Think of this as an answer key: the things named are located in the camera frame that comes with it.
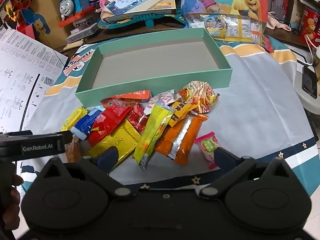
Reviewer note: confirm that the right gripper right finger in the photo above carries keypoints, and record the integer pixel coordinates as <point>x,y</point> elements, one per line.
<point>232,168</point>

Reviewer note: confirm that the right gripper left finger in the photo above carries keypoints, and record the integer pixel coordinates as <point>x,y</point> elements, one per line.
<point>98,169</point>

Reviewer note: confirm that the brown cake clear wrapper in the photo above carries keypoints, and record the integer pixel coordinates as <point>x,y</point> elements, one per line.
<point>73,152</point>

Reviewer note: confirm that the pink green candy packet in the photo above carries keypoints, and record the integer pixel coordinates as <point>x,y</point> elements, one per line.
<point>208,144</point>

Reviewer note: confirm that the yellow Winsun snack packet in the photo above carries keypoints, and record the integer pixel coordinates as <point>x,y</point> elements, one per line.
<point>125,138</point>

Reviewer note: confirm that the blue snack packet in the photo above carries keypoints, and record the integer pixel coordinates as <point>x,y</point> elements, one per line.
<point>82,128</point>

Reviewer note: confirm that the red snack packet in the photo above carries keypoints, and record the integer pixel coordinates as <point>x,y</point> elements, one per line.
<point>107,122</point>

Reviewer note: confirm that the small yellow snack packet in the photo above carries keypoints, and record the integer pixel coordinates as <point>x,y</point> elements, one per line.
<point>76,115</point>

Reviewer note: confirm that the shiny red foil packet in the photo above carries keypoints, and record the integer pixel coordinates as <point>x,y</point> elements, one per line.
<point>137,118</point>

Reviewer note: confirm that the orange silver snack packet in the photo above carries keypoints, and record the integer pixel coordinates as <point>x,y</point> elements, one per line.
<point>177,141</point>

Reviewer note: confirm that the green yellow snack stick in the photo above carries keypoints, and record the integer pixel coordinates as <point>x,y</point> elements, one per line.
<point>155,126</point>

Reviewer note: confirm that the yellow black snack packet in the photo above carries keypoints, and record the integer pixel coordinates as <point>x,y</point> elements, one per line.
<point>181,110</point>

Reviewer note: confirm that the round striped snack bag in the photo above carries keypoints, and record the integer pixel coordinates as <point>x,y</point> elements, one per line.
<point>201,94</point>

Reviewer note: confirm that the pink white patterned packet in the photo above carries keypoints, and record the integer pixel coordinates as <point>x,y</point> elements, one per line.
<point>166,98</point>

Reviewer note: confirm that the long orange red packet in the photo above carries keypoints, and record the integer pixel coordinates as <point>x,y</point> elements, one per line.
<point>128,99</point>

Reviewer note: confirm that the person left hand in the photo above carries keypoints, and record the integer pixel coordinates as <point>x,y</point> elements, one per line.
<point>10,197</point>

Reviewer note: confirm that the white instruction sheet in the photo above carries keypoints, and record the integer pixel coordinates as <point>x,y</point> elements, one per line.
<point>28,70</point>

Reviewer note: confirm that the teal cardboard box tray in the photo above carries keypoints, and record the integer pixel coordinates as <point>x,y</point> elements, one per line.
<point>157,62</point>

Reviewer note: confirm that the grey toy building blocks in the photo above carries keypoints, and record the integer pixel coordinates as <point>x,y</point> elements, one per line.
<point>82,30</point>

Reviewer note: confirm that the brown cardboard box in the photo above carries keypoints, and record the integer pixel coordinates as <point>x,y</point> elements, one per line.
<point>47,19</point>

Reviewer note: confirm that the blue Thomas toy train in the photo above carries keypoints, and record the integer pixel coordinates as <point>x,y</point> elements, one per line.
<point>68,8</point>

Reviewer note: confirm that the teal toy track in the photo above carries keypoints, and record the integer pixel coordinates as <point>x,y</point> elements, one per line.
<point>147,19</point>

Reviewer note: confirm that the red cookie box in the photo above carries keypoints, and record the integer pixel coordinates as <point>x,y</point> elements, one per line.
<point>309,26</point>

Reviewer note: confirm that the Paw Patrol snack bag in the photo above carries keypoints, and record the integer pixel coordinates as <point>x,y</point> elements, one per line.
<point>229,20</point>

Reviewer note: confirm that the drawing mat toy box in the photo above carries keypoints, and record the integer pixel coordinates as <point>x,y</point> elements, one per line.
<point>140,0</point>

